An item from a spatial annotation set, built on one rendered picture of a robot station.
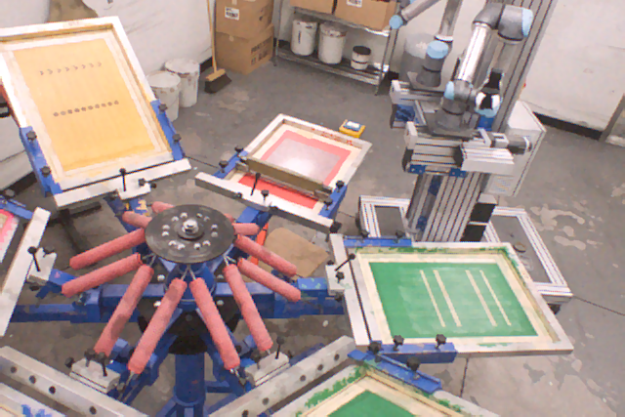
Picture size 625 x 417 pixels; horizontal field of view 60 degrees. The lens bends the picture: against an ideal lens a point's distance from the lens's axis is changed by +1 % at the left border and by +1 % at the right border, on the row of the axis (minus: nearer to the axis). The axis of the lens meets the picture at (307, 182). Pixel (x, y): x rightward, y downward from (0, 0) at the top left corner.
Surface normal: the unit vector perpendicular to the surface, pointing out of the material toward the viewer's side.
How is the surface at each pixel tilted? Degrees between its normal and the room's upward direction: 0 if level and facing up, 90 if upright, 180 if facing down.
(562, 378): 0
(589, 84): 90
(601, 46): 90
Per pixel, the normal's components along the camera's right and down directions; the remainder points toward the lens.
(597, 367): 0.13, -0.80
